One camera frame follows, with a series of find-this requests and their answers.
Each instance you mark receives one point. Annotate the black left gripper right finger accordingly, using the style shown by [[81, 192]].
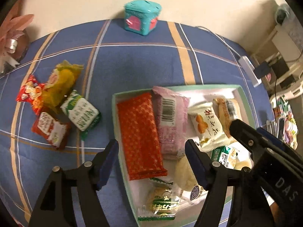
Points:
[[249, 205]]

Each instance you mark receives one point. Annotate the green white biscuit packet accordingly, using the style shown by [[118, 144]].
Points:
[[81, 113]]

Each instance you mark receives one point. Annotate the red cartoon snack packet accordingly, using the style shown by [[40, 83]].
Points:
[[31, 91]]

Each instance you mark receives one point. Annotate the yellow bread packet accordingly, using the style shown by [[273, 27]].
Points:
[[60, 83]]

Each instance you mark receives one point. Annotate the pink barcode snack packet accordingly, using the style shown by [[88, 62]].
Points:
[[171, 120]]

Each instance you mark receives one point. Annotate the small green cookie packet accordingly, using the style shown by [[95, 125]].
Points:
[[162, 202]]

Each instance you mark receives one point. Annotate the white shelf unit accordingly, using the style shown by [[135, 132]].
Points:
[[284, 58]]

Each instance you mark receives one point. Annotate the teal toy house box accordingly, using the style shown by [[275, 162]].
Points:
[[141, 16]]

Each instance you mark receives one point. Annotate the clear white cake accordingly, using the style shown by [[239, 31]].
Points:
[[187, 182]]

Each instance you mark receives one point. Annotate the red patterned snack packet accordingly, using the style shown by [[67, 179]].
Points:
[[140, 139]]

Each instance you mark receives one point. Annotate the white power strip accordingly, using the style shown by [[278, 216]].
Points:
[[249, 69]]

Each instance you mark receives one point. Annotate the black smartphone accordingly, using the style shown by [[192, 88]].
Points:
[[280, 128]]

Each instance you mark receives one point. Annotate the blue plaid tablecloth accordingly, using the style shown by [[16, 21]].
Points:
[[114, 60]]

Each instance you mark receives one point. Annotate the pink flower bouquet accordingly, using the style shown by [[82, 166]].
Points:
[[13, 27]]

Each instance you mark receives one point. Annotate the colourful toy clutter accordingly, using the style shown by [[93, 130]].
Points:
[[282, 108]]

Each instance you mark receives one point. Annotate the teal rimmed white tray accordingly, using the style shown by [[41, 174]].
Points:
[[137, 190]]

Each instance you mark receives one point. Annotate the green cracker packet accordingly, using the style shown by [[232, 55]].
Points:
[[225, 155]]

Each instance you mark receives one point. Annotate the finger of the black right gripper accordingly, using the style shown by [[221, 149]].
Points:
[[269, 136]]

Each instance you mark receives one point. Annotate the beige wafer packet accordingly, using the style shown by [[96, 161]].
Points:
[[229, 110]]

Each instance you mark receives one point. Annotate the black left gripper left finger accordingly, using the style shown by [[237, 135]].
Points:
[[54, 206]]

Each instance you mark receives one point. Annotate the black power adapter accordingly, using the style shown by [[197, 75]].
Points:
[[262, 70]]

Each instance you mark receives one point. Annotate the red white milk packet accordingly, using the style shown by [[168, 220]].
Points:
[[48, 126]]

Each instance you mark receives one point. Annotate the cream persimmon snack packet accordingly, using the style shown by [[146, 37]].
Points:
[[208, 127]]

